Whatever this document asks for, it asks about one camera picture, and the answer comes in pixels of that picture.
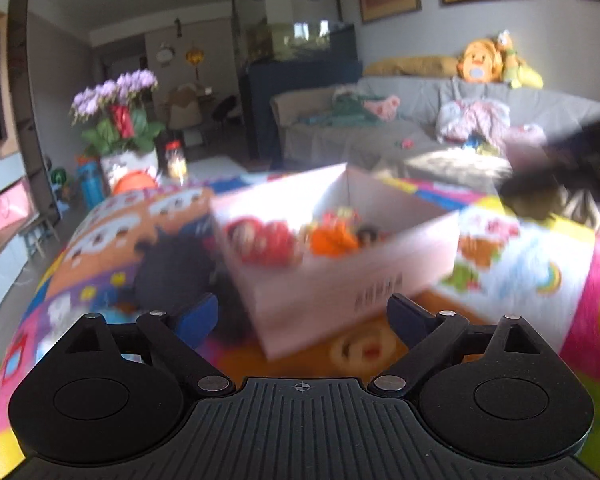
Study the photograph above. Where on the red doll figure toy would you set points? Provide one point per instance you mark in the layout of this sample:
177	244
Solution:
264	243

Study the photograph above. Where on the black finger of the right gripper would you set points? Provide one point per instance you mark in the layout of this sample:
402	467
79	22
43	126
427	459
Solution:
572	162

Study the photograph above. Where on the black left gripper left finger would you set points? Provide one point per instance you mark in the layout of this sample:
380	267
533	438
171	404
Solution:
174	338

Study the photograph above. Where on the black plush toy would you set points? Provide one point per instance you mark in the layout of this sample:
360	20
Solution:
175	272

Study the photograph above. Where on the purple orchid flower pot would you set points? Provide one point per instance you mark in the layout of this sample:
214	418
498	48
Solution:
117	129

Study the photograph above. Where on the pink white clothes pile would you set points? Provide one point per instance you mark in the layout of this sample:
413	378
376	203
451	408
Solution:
486	120

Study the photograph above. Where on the yellow duck plush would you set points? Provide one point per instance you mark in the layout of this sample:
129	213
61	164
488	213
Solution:
481	62

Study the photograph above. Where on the red green toy camera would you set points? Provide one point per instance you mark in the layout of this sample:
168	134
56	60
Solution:
344	217

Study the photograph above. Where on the green clothes on sofa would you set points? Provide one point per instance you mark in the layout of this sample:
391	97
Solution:
355	110

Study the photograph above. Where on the white tv cabinet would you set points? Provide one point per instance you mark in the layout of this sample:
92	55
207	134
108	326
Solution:
5	239

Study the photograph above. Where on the pink cardboard box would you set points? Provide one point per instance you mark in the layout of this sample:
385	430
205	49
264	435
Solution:
407	245

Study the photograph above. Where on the grey sofa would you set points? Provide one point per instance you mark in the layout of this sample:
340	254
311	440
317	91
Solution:
408	147

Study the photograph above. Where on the red lid glass jar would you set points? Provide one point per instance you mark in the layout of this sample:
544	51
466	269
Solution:
176	163

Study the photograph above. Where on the glass fish tank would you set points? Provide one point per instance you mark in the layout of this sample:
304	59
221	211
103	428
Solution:
266	31

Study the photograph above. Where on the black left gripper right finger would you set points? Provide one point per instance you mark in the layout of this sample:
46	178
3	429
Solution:
431	340

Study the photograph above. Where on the blue water bottle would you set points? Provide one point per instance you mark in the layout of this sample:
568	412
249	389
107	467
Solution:
91	183

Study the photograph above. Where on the mustard yellow pillow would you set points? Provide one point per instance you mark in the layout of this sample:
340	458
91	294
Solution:
431	66

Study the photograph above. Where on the dining chair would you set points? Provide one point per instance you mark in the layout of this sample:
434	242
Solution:
185	114

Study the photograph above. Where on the orange pumpkin bottle toy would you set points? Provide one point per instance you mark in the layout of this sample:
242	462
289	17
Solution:
333	241

